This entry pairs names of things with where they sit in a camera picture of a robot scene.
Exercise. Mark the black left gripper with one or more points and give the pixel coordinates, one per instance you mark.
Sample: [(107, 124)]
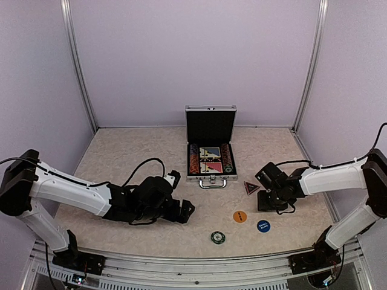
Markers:
[(173, 215)]

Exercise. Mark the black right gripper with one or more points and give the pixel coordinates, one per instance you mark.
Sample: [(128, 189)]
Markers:
[(262, 204)]

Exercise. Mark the green poker chip stack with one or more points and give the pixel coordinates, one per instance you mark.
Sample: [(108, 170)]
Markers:
[(228, 168)]

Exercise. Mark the aluminium poker set case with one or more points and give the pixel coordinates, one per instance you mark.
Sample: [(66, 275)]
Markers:
[(210, 126)]

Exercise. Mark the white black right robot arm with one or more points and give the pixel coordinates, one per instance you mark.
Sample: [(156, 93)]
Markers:
[(281, 191)]

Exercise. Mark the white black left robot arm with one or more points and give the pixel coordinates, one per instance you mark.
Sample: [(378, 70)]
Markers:
[(27, 180)]

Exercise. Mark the black red triangular dealer button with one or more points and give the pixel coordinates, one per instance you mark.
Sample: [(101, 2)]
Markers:
[(250, 188)]

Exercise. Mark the blue small blind button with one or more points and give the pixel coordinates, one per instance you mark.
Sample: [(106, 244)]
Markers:
[(263, 226)]

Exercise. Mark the orange big blind button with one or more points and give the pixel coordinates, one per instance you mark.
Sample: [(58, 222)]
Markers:
[(239, 216)]

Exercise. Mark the red playing card deck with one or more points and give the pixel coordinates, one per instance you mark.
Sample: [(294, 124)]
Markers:
[(211, 167)]

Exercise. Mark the right chip row in case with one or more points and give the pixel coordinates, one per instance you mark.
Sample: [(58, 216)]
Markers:
[(226, 156)]

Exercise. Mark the blue playing card deck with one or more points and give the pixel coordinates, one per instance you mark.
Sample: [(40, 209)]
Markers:
[(210, 152)]

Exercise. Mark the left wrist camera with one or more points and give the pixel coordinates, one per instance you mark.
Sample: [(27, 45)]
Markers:
[(173, 178)]

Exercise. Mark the front aluminium rail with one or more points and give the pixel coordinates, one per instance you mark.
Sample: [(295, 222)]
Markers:
[(127, 271)]

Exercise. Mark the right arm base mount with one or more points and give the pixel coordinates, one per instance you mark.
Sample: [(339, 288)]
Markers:
[(303, 262)]

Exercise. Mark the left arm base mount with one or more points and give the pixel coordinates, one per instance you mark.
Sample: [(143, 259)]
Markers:
[(81, 261)]

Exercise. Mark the right aluminium frame post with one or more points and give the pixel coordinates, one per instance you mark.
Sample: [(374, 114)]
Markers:
[(317, 41)]

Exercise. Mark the aluminium frame post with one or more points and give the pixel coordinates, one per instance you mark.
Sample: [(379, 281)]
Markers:
[(317, 41), (71, 36)]

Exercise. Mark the left aluminium frame post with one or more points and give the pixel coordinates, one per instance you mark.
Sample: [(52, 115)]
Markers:
[(71, 36)]

